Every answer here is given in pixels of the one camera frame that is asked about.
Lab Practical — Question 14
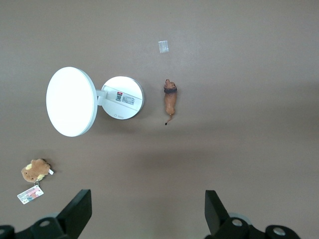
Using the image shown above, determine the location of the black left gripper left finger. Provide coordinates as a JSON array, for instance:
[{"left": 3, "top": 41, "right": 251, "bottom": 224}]
[{"left": 0, "top": 189, "right": 93, "bottom": 239}]

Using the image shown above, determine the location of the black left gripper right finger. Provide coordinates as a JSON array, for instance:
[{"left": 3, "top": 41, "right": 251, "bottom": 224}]
[{"left": 204, "top": 190, "right": 301, "bottom": 239}]

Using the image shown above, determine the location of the brown lion figurine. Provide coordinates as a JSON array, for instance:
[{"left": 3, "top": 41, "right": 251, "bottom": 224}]
[{"left": 163, "top": 79, "right": 178, "bottom": 126}]

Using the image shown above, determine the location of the brown table cover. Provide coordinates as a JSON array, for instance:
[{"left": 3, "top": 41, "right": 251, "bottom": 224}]
[{"left": 0, "top": 0, "right": 319, "bottom": 239}]

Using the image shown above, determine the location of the white round desk lamp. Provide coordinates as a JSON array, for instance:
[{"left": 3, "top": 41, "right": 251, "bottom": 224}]
[{"left": 45, "top": 66, "right": 145, "bottom": 137}]

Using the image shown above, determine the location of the clear tape piece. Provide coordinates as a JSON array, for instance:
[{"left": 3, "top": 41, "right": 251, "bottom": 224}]
[{"left": 158, "top": 40, "right": 170, "bottom": 54}]

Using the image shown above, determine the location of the printed keychain tag card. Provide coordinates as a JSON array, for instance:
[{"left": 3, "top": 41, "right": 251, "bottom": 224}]
[{"left": 16, "top": 184, "right": 45, "bottom": 205}]

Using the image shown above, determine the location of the brown plush keychain toy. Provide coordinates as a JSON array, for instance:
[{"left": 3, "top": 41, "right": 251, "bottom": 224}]
[{"left": 21, "top": 158, "right": 55, "bottom": 186}]

